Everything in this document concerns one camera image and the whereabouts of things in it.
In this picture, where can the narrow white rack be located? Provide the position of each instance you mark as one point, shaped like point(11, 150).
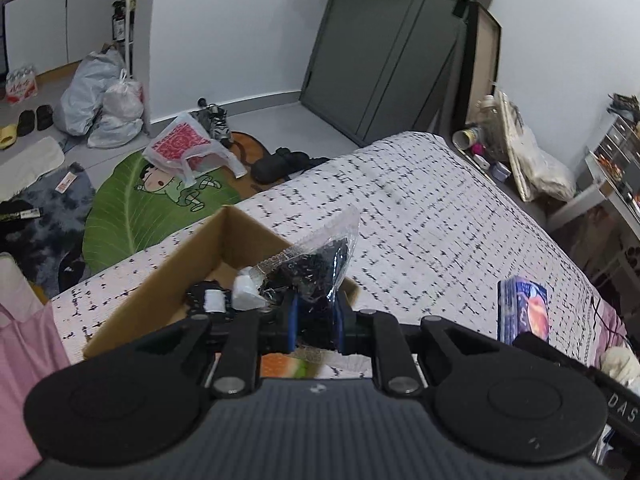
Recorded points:
point(127, 30)

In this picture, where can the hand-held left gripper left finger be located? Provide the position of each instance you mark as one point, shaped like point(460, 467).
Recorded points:
point(292, 320)

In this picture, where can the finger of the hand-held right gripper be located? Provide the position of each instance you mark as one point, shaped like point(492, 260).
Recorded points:
point(550, 352)

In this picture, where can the yellow slipper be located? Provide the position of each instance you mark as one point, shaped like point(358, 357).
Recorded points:
point(7, 137)

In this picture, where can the black item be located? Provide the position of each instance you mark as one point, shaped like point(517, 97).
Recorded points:
point(320, 270)

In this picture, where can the grey sneakers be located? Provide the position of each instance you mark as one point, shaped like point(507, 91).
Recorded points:
point(215, 120)

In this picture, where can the brown cardboard box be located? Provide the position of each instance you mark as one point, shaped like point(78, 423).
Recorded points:
point(150, 290)

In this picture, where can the purple tissue packet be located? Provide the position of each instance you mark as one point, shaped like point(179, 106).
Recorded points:
point(525, 310)

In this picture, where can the cream tote bag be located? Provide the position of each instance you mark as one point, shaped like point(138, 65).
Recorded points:
point(545, 170)

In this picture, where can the pink bed sheet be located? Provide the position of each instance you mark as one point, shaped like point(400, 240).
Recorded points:
point(25, 370)

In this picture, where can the white cabinet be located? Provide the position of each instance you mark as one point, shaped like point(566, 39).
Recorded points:
point(60, 20)

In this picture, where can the brown doormat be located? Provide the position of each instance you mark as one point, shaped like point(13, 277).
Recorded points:
point(255, 147)

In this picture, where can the large grey plastic bag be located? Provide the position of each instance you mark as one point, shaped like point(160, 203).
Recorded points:
point(85, 95)

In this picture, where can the grey door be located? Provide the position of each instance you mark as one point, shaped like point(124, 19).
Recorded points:
point(390, 50)

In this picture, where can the green leaf rug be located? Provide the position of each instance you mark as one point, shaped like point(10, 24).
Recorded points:
point(125, 215)

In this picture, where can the blue-grey fuzzy rug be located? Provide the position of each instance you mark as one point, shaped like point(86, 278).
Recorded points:
point(45, 240)

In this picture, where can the leaning canvas frame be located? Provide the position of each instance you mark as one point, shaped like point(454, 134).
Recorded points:
point(515, 150)

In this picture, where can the dark framed board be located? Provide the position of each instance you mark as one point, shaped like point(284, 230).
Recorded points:
point(482, 60)

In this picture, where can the black slipper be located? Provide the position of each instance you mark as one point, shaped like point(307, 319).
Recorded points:
point(26, 122)
point(45, 116)

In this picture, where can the cream plush cloth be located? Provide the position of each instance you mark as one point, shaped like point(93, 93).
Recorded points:
point(620, 365)

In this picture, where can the grey drawer organiser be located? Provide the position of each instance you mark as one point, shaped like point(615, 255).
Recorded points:
point(617, 145)

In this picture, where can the black stitched fabric patch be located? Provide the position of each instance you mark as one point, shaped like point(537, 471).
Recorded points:
point(200, 295)

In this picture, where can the pale flat plastic bag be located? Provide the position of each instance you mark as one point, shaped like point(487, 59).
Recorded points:
point(115, 132)

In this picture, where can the black cloth with label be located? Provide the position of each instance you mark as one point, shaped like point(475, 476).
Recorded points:
point(17, 212)

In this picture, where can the white knotted plastic bag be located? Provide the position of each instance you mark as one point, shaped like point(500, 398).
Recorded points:
point(122, 100)

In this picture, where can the red patterned plastic bag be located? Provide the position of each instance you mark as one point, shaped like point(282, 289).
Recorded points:
point(180, 147)

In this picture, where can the pack of water bottles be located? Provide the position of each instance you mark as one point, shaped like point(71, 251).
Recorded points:
point(22, 85)

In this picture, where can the white black-patterned blanket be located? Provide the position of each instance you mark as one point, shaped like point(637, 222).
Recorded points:
point(425, 210)

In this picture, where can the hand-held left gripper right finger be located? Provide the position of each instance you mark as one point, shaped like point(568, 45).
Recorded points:
point(338, 322)

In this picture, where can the white soft foam lump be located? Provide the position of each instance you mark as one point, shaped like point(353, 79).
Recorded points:
point(246, 290)

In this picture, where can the paper cup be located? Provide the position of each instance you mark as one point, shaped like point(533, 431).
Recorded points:
point(465, 139)

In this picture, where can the hamburger plush toy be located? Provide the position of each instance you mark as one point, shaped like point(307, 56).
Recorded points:
point(280, 365)

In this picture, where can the white desk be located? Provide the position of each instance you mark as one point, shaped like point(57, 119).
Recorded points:
point(605, 195)

